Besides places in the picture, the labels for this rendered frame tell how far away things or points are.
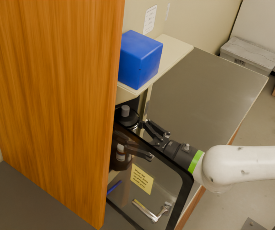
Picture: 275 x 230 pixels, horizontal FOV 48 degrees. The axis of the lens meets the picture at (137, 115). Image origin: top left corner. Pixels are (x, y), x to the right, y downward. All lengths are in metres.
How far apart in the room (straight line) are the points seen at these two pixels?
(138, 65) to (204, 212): 1.82
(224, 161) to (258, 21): 3.18
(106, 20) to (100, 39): 0.04
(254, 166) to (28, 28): 0.64
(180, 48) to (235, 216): 1.73
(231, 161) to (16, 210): 0.76
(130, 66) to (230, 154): 0.34
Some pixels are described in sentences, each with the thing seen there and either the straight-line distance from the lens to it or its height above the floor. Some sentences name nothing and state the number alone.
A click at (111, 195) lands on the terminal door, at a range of 1.08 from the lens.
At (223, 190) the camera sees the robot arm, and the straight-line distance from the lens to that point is 0.97.
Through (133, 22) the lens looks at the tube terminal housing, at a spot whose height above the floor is 1.61.
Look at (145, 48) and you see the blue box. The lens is 0.73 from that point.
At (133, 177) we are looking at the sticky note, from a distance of 0.91.
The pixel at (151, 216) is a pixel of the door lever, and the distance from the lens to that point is 0.88.
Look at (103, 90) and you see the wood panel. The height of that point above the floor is 1.55.
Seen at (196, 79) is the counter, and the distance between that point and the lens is 1.88.
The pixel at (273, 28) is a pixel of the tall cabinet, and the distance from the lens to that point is 3.90.
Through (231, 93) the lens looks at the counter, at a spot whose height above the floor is 0.94.
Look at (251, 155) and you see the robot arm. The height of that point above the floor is 1.39.
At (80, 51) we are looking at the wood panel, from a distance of 0.67.
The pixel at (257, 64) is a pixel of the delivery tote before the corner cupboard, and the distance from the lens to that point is 3.57.
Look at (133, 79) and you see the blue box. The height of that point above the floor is 1.54.
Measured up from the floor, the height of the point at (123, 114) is 1.28.
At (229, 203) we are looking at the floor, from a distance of 2.52.
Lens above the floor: 1.96
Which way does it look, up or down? 42 degrees down
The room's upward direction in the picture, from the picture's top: 9 degrees clockwise
